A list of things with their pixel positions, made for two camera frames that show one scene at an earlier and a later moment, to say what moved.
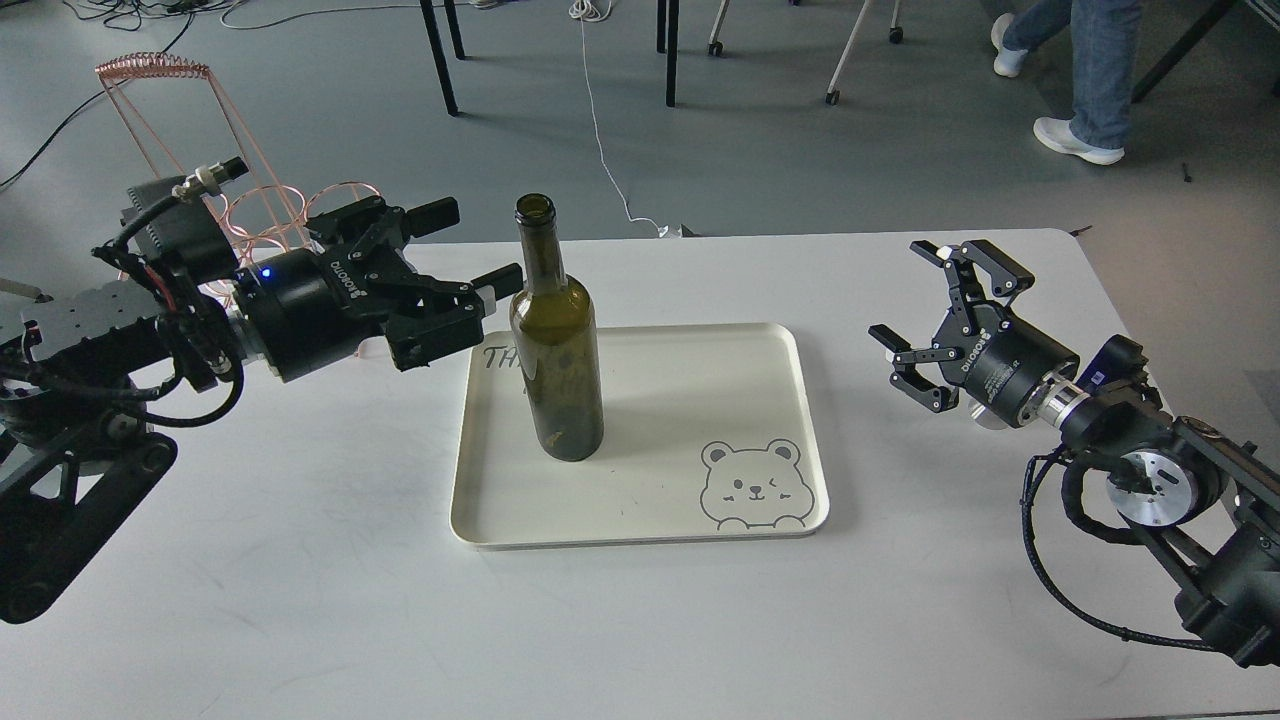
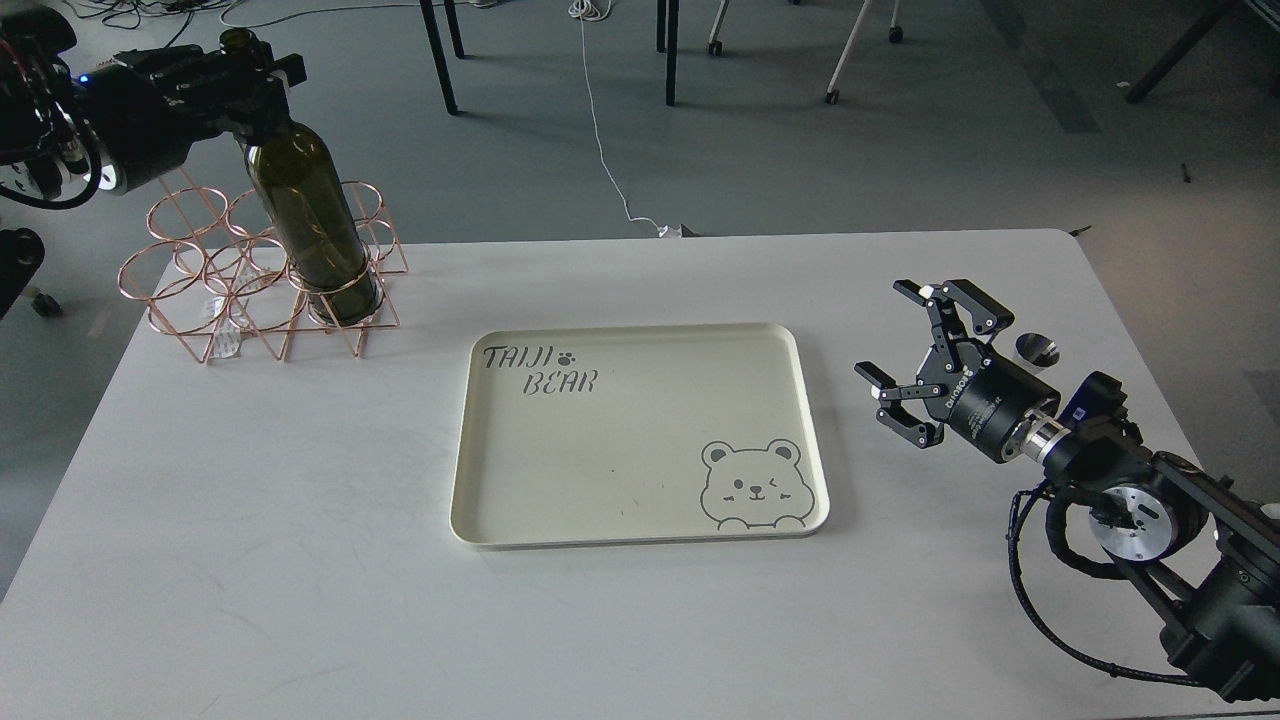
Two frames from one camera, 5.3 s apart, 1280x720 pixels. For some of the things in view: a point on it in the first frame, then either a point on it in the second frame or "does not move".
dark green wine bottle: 553,326 -> 314,217
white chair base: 833,96 does not move
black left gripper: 298,306 -> 144,109
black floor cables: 138,13 does not move
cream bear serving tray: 709,431 does not move
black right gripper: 1002,361 -> 986,394
